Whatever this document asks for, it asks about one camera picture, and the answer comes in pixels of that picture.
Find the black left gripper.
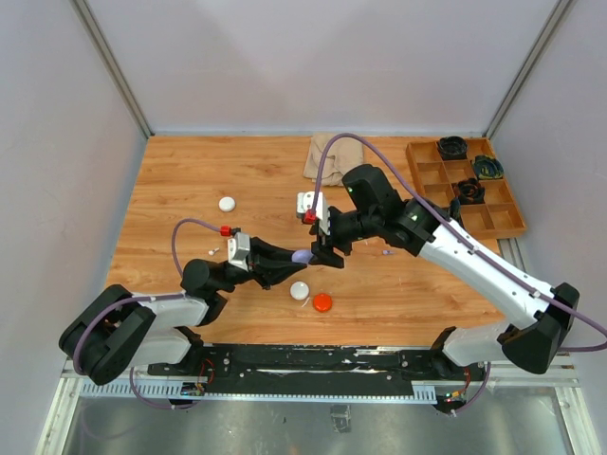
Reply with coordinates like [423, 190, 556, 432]
[216, 237, 307, 291]

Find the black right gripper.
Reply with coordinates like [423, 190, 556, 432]
[307, 207, 380, 268]

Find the purple charging case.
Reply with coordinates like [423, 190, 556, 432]
[291, 249, 314, 264]

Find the white charging case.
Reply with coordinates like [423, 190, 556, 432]
[218, 196, 236, 212]
[289, 281, 309, 301]

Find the orange earbud charging case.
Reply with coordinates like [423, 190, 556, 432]
[313, 293, 333, 313]

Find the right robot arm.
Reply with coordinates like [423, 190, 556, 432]
[296, 164, 579, 379]

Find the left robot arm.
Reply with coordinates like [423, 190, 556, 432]
[58, 233, 312, 385]

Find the beige cloth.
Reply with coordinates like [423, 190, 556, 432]
[303, 133, 364, 186]

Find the black orange rolled sock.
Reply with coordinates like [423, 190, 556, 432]
[452, 178, 486, 205]

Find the wooden compartment tray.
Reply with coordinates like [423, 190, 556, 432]
[406, 136, 526, 240]

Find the blue yellow rolled sock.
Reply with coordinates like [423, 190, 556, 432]
[471, 155, 504, 180]

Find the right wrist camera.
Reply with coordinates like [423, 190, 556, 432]
[296, 191, 331, 236]

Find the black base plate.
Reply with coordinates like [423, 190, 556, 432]
[147, 344, 486, 400]

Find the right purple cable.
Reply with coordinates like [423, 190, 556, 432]
[305, 133, 607, 418]

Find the purple cable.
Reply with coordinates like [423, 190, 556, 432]
[75, 217, 233, 411]
[305, 133, 607, 418]

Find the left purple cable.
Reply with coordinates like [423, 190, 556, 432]
[75, 217, 233, 411]

